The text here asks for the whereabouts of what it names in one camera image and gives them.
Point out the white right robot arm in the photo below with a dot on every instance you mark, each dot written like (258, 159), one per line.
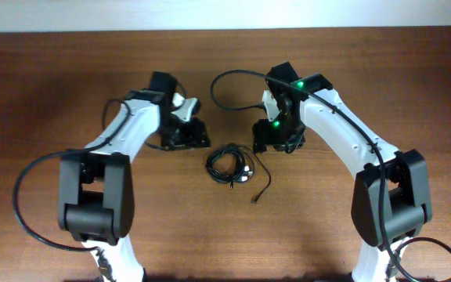
(391, 201)

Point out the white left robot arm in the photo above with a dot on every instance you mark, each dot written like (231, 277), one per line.
(96, 191)

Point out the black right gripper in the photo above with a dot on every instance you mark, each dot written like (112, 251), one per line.
(262, 138)

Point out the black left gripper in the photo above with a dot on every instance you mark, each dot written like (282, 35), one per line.
(197, 131)

